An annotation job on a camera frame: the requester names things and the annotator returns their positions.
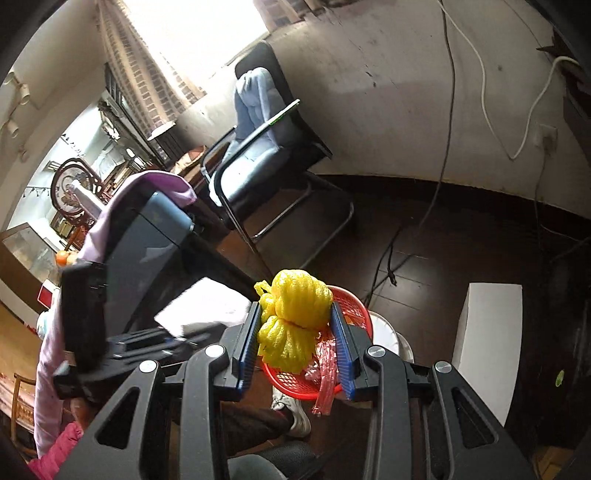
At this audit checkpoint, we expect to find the person's left hand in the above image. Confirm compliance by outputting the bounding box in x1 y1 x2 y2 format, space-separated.
71 399 98 428

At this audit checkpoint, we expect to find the black mesh seat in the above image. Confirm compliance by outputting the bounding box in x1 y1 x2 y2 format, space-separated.
259 442 321 480

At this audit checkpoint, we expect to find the person's dark trouser leg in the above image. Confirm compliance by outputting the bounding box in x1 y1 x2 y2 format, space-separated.
222 406 296 455

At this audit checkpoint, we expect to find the brown checked curtain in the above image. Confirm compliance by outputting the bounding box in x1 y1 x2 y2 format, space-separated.
99 0 208 139
253 0 324 19

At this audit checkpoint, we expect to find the white track light fixture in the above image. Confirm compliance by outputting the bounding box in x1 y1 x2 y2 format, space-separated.
2 71 33 160

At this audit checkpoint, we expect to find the blue chair cushion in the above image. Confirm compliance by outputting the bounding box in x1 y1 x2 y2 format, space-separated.
210 67 303 204

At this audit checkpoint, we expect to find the wooden chair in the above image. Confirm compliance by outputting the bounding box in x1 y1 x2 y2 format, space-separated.
0 371 40 435

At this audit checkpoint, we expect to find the dark wooden cabinet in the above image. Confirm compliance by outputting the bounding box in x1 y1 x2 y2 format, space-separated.
501 18 591 467

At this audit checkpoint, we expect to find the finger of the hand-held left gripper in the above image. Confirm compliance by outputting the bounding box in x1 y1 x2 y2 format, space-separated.
108 340 188 361
121 322 223 346

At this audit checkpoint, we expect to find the round wooden decorative plate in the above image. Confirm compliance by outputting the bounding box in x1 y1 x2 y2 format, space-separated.
50 158 105 217

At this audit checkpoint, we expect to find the white paper sheet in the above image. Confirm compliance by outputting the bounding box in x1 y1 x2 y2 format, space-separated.
154 277 251 337

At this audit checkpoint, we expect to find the white wall socket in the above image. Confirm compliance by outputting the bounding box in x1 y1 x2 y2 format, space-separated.
536 124 559 151

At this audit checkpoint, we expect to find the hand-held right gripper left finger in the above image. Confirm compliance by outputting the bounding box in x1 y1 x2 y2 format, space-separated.
53 300 263 480

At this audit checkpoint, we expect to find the red plastic mesh basket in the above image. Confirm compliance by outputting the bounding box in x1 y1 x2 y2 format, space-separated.
261 285 374 401

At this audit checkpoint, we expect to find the glass display cabinet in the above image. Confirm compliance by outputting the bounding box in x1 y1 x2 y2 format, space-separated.
0 224 61 287

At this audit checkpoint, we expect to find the white sneaker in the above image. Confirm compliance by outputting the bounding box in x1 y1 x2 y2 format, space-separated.
271 387 312 438

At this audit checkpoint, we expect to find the dark display shelf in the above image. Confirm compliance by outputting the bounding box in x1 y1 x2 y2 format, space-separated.
102 62 178 167

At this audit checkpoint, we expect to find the long black hanging cable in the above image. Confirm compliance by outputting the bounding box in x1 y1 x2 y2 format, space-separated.
366 0 458 303

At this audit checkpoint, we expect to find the white box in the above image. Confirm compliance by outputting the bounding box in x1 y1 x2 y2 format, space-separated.
451 282 523 425

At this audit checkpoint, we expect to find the lilac cloth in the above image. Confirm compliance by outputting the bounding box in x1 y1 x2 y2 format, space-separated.
34 171 197 457

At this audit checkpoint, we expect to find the white power cable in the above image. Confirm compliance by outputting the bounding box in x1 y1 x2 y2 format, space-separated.
438 0 580 160

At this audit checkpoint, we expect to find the black office chair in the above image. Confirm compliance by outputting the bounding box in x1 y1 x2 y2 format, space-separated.
199 41 355 271

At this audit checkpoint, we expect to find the black cable with plug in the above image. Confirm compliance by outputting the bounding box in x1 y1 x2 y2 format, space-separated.
385 226 402 287

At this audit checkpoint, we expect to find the red plastic wrapper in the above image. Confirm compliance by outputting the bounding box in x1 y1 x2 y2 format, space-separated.
302 339 345 417

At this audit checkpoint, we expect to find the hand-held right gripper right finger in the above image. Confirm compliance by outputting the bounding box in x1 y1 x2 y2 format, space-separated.
329 301 540 480

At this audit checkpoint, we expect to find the metal bottle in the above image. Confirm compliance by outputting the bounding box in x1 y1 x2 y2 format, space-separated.
69 181 105 220

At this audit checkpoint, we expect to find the pink quilted garment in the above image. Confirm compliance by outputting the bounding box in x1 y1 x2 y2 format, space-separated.
28 422 84 480

